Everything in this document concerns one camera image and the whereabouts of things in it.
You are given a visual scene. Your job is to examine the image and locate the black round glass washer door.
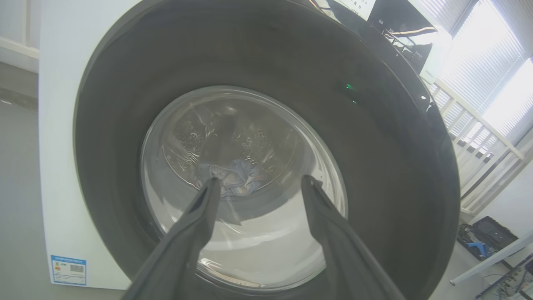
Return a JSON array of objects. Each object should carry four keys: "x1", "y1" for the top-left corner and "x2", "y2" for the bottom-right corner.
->
[{"x1": 73, "y1": 0, "x2": 461, "y2": 300}]

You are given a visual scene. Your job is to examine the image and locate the black case with blue tool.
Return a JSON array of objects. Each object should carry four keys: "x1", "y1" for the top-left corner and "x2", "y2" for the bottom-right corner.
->
[{"x1": 457, "y1": 216, "x2": 519, "y2": 261}]

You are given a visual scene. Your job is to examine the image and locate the steel perforated washer drum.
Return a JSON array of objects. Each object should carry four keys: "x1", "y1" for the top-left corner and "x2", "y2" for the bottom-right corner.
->
[{"x1": 160, "y1": 94, "x2": 300, "y2": 200}]

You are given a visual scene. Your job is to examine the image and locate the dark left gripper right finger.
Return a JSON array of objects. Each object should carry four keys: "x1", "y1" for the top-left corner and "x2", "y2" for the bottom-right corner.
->
[{"x1": 301, "y1": 175, "x2": 406, "y2": 300}]

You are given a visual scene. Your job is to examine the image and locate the black electronics box with cables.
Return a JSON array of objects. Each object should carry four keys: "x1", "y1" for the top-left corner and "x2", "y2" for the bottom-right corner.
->
[{"x1": 366, "y1": 0, "x2": 438, "y2": 71}]

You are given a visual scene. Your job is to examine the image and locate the white window blinds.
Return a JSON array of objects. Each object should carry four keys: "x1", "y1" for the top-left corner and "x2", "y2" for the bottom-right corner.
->
[{"x1": 416, "y1": 0, "x2": 533, "y2": 146}]

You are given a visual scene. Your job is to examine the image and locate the green circuit board clutter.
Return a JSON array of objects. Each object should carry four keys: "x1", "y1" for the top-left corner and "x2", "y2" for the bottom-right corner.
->
[{"x1": 475, "y1": 258, "x2": 533, "y2": 300}]

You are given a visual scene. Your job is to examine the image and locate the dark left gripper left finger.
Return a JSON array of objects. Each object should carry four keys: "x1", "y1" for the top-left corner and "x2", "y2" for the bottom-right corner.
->
[{"x1": 121, "y1": 177, "x2": 221, "y2": 300}]

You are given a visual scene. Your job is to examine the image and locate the white front-load washing machine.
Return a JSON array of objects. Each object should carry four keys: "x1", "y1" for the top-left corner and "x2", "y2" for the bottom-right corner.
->
[{"x1": 38, "y1": 0, "x2": 463, "y2": 300}]

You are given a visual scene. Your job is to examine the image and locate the blue energy label sticker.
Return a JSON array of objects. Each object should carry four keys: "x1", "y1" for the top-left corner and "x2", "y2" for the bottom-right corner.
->
[{"x1": 50, "y1": 255, "x2": 87, "y2": 286}]

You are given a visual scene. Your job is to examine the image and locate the white board edge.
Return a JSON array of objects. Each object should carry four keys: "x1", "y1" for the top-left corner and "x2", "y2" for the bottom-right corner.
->
[{"x1": 450, "y1": 231, "x2": 533, "y2": 286}]

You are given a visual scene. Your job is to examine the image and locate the blue cartoon print garment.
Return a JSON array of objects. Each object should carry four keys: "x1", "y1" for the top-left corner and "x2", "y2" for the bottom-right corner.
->
[{"x1": 194, "y1": 158, "x2": 271, "y2": 198}]

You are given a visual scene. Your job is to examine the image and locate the white wooden railing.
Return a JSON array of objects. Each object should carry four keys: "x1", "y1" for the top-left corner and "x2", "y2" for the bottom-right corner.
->
[{"x1": 429, "y1": 77, "x2": 533, "y2": 215}]

